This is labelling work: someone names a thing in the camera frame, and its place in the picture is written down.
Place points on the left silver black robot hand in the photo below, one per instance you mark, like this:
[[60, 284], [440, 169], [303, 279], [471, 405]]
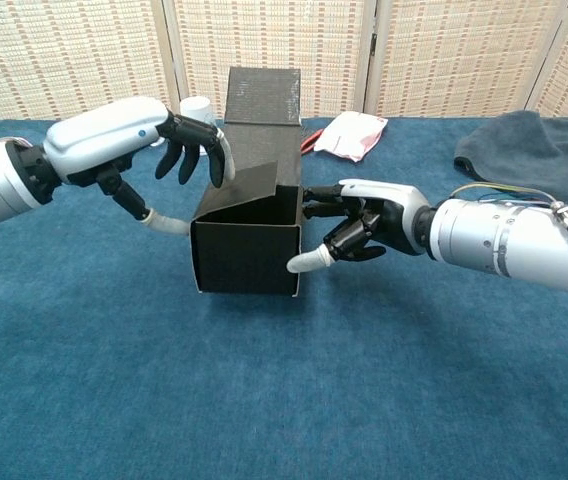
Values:
[[99, 132]]

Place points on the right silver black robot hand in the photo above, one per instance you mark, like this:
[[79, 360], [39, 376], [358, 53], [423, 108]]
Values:
[[394, 210]]

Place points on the black paper box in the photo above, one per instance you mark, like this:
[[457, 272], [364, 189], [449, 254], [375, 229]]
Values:
[[244, 260]]

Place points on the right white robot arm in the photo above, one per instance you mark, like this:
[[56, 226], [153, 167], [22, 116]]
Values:
[[514, 245]]

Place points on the white pink wipes pack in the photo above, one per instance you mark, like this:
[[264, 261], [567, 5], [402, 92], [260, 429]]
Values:
[[354, 132]]

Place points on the white paper cup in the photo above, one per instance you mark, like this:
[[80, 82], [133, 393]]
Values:
[[195, 107]]

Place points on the dark grey folded cloth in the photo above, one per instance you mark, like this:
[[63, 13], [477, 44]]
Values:
[[529, 150]]

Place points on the black screen hinge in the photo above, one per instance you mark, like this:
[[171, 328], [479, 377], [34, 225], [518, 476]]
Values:
[[374, 44]]

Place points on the blue carpet table cover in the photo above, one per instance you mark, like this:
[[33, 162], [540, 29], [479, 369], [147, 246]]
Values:
[[264, 390]]

